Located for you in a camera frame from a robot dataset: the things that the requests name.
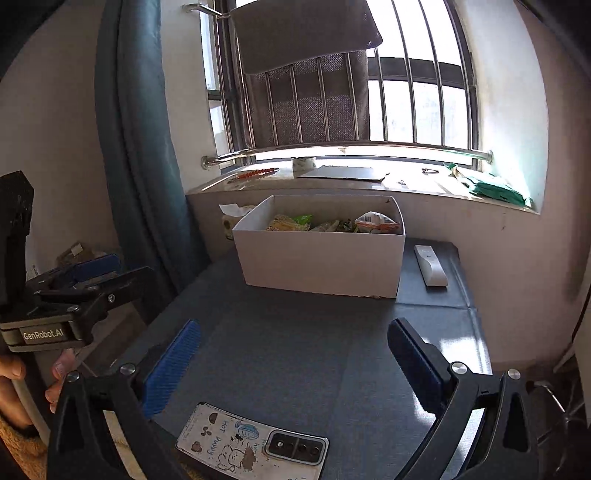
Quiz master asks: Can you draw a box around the white remote control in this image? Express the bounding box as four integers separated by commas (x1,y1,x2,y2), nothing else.
413,244,450,289

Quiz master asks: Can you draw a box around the orange white snack packet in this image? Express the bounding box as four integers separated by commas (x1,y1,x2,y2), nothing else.
355,211,402,234

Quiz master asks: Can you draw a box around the blue curtain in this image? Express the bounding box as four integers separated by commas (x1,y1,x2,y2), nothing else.
95,0,204,296

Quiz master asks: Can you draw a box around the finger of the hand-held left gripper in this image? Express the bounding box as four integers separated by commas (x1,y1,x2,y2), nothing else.
27,253,123,292
34,265,156,324

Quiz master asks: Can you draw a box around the orange stick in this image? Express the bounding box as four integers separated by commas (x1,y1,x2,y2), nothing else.
226,168,280,183

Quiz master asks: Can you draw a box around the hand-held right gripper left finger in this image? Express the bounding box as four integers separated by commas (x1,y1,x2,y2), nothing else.
46,318,204,480

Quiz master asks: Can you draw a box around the phone with cartoon case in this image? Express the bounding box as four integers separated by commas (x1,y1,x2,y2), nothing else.
175,402,329,480

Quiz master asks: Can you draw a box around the person's left hand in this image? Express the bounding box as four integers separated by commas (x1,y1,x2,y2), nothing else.
0,348,79,428

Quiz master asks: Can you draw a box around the metal chair frame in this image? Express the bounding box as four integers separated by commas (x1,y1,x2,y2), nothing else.
526,378,591,462

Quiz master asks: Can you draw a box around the steel window guard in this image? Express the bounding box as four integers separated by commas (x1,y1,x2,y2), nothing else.
182,0,494,172

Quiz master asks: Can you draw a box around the white cardboard box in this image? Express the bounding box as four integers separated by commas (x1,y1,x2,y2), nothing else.
232,194,406,300

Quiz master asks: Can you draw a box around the dark green pea packet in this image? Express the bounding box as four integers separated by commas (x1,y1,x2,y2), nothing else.
314,219,355,233

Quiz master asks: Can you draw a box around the yellow green chip bag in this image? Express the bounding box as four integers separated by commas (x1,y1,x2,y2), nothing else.
265,213,315,232

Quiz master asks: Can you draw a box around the grey flat sheet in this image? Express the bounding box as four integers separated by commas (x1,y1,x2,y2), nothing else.
295,166,389,182

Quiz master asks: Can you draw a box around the green plastic bag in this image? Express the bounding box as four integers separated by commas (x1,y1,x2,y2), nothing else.
445,164,534,208

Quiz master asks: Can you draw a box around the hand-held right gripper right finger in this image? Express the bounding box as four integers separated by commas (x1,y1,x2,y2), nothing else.
387,318,541,480

